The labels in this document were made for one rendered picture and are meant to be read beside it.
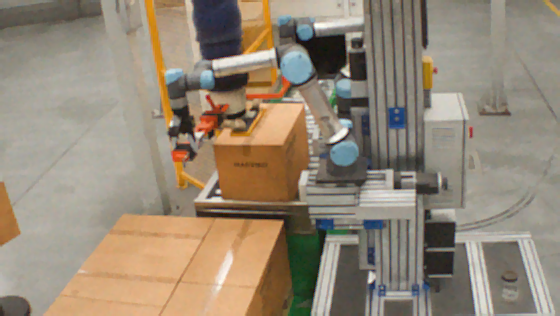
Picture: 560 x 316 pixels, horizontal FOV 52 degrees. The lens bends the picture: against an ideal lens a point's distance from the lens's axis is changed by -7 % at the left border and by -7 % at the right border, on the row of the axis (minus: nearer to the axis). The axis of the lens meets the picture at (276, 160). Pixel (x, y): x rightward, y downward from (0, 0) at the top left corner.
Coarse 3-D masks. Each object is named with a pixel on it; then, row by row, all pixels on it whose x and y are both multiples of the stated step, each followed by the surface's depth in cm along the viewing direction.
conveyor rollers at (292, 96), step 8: (320, 80) 540; (328, 80) 539; (328, 88) 522; (288, 96) 514; (296, 96) 513; (328, 96) 506; (304, 104) 495; (312, 120) 461; (312, 128) 452; (312, 152) 412; (312, 160) 403; (312, 168) 395; (216, 192) 377; (296, 200) 357
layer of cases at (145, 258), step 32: (128, 224) 353; (160, 224) 350; (192, 224) 346; (224, 224) 343; (256, 224) 339; (96, 256) 326; (128, 256) 323; (160, 256) 321; (192, 256) 317; (224, 256) 314; (256, 256) 312; (96, 288) 299; (128, 288) 297; (160, 288) 295; (192, 288) 292; (224, 288) 290; (256, 288) 289
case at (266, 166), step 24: (264, 120) 365; (288, 120) 361; (216, 144) 342; (240, 144) 338; (264, 144) 335; (288, 144) 344; (240, 168) 345; (264, 168) 341; (288, 168) 345; (240, 192) 352; (264, 192) 348; (288, 192) 346
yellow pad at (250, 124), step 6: (252, 108) 318; (258, 108) 324; (264, 108) 325; (258, 114) 317; (240, 120) 314; (246, 120) 305; (252, 120) 310; (258, 120) 313; (246, 126) 304; (252, 126) 305; (234, 132) 300; (240, 132) 300; (246, 132) 299
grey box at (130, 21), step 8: (120, 0) 381; (128, 0) 384; (136, 0) 395; (120, 8) 383; (128, 8) 385; (136, 8) 396; (128, 16) 386; (136, 16) 396; (128, 24) 387; (136, 24) 397
